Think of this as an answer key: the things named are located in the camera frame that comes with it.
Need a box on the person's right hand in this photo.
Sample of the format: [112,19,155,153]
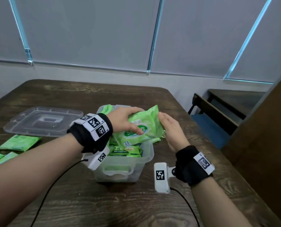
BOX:
[158,112,191,153]

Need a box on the person's left hand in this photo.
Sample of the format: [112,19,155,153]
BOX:
[107,107,145,136]

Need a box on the person's left forearm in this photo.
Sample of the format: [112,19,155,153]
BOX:
[0,133,84,227]

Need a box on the person's right forearm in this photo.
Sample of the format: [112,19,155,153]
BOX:
[191,177,252,227]

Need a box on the clear plastic storage box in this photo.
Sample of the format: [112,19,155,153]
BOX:
[93,104,154,183]

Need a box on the wooden chair with blue seat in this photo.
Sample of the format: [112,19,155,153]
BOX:
[187,93,239,150]

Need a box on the dark wooden side table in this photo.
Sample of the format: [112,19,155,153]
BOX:
[207,89,267,120]

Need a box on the clear plastic box lid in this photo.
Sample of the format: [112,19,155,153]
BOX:
[3,106,84,137]

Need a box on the grey roller blind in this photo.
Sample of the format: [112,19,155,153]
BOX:
[13,0,161,72]
[228,0,281,83]
[0,0,28,63]
[151,0,269,79]

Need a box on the brown wooden partition panel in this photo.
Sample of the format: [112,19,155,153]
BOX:
[221,68,281,227]

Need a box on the black left wrist strap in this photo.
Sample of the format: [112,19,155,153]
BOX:
[67,113,113,154]

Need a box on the black wrist strap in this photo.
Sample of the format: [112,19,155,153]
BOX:
[67,113,113,154]
[174,145,215,187]

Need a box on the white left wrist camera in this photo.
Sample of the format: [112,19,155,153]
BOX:
[81,146,110,171]

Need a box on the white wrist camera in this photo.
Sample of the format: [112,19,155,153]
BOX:
[154,162,176,194]
[81,146,110,171]

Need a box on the black right wrist strap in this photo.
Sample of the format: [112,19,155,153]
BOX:
[174,145,215,187]

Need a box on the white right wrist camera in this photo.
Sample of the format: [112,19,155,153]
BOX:
[154,162,176,194]

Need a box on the black right camera cable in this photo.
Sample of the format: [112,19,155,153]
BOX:
[170,187,200,227]

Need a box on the black camera cable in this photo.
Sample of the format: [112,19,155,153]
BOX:
[170,187,200,227]
[30,159,89,227]

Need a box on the black left camera cable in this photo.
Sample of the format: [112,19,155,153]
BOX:
[30,159,89,227]

